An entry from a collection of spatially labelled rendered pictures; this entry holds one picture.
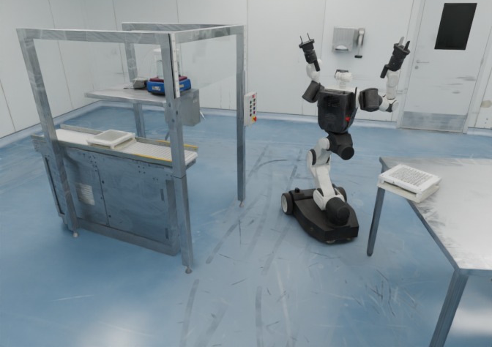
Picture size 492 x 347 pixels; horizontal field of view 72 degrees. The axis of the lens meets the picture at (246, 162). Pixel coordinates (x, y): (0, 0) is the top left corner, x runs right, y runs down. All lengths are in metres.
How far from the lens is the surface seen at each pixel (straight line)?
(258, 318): 2.30
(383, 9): 5.60
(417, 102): 5.86
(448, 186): 2.26
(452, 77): 5.88
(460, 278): 1.70
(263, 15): 5.71
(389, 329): 2.41
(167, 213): 2.52
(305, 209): 2.99
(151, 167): 2.34
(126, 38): 2.09
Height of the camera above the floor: 1.75
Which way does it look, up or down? 25 degrees down
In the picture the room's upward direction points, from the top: straight up
